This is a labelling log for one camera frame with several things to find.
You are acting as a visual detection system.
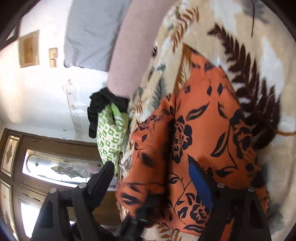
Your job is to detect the wooden door with stained glass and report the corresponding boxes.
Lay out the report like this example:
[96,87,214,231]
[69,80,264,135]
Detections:
[0,127,121,241]

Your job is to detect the grey pillow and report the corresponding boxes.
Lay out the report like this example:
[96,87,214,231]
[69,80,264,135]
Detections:
[64,1,131,72]

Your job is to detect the pink quilted bolster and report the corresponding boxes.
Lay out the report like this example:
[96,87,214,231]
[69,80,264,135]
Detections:
[107,0,175,98]

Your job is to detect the green white patterned pillow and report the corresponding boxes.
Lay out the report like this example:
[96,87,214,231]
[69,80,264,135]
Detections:
[96,103,129,174]

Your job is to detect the beige wall switch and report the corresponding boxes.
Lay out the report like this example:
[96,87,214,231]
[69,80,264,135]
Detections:
[49,48,58,68]

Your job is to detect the framed wall picture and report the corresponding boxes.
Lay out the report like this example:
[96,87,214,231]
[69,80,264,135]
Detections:
[18,30,39,68]

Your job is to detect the beige leaf pattern blanket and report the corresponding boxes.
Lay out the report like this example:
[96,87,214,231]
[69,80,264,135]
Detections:
[120,1,295,240]

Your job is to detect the orange black floral blouse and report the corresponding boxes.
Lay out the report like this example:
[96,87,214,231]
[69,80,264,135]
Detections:
[117,49,268,236]

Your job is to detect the black garment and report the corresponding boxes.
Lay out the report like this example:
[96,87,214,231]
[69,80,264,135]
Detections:
[87,87,130,138]

